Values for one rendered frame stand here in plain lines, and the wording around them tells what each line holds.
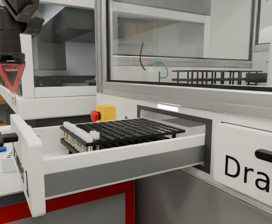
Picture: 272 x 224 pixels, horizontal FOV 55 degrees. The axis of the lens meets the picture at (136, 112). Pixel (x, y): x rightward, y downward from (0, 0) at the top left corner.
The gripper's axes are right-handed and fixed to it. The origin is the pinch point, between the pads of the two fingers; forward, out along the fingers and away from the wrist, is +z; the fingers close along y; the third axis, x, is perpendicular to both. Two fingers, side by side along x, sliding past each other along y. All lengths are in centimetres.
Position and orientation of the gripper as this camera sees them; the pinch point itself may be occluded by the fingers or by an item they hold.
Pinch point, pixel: (13, 88)
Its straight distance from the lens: 76.3
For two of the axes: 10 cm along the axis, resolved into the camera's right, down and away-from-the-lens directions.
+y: -3.2, -1.8, 9.3
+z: 0.2, 9.8, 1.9
